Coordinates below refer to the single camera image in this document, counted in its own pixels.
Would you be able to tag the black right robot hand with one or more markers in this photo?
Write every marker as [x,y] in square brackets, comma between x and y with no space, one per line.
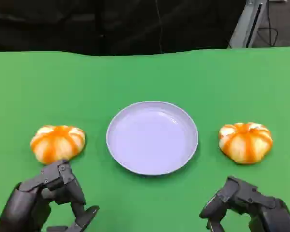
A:
[263,212]

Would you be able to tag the black backdrop curtain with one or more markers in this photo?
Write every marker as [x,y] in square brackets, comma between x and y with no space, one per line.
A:
[75,24]

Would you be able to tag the orange and white bread roll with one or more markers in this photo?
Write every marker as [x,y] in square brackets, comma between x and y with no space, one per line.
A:
[56,145]
[246,143]

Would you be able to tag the green table cloth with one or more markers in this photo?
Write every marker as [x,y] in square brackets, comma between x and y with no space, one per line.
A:
[145,79]

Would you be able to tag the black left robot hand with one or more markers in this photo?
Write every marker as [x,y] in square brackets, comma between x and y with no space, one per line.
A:
[26,207]

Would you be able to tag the lilac plate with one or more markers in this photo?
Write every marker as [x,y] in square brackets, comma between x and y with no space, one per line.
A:
[151,139]

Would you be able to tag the grey metal stand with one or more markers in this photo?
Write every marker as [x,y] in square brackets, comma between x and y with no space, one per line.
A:
[246,26]

